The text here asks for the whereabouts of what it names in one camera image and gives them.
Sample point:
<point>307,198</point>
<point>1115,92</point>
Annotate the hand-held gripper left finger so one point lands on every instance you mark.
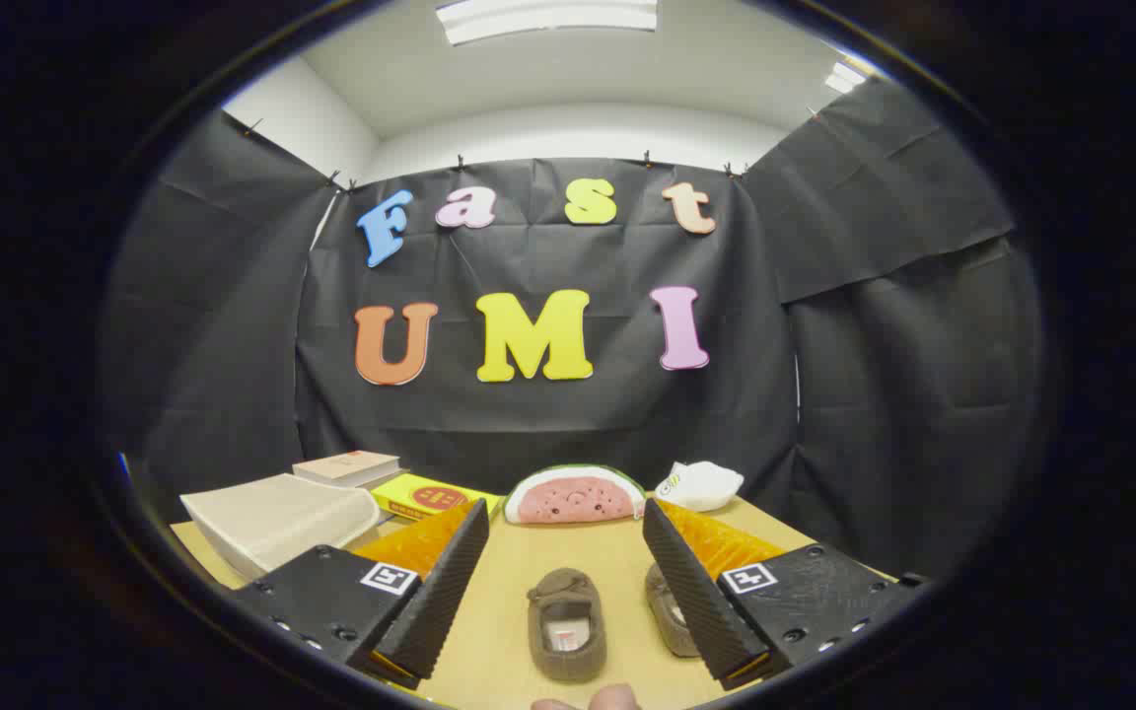
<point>445,602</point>

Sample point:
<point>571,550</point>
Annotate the white plush toy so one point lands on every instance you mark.
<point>706,485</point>

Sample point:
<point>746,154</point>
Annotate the long ceiling light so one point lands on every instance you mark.
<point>548,18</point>

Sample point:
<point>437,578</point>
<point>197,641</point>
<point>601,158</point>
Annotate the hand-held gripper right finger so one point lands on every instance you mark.
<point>696,602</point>

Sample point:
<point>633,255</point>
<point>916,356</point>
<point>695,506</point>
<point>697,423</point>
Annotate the pale grey book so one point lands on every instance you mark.
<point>376,480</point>

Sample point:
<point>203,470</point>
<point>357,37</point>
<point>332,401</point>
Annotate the small ceiling light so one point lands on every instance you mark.
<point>844,77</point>

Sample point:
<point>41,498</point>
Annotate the cream storage box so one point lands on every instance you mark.
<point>272,518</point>

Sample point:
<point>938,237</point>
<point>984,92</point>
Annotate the brown fuzzy shoe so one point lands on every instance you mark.
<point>553,592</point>
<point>667,616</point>

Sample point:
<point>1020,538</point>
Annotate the watermelon slice plush toy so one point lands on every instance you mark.
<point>573,498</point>

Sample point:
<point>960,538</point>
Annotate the yellow book with red label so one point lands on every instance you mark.
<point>400,493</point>

